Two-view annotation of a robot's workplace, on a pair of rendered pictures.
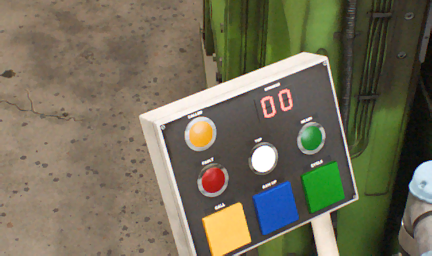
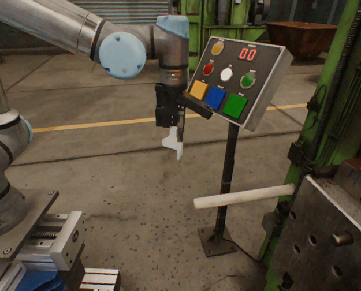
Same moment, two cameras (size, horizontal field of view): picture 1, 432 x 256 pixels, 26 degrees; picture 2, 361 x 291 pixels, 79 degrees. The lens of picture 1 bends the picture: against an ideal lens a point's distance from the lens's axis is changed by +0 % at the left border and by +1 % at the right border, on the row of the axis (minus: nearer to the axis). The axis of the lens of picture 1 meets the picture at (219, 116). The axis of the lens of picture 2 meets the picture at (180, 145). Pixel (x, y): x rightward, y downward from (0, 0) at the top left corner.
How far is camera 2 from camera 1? 1.54 m
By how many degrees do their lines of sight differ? 64
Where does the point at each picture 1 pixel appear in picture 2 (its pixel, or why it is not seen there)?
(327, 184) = (235, 105)
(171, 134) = (211, 43)
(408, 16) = not seen: outside the picture
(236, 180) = (214, 75)
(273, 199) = (215, 92)
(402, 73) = (359, 130)
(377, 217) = not seen: hidden behind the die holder
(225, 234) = (196, 91)
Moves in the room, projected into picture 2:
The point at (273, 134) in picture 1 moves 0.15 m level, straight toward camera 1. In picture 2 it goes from (237, 67) to (195, 67)
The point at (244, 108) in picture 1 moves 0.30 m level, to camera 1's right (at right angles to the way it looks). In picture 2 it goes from (235, 48) to (272, 68)
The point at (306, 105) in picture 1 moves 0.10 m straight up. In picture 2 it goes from (257, 64) to (263, 30)
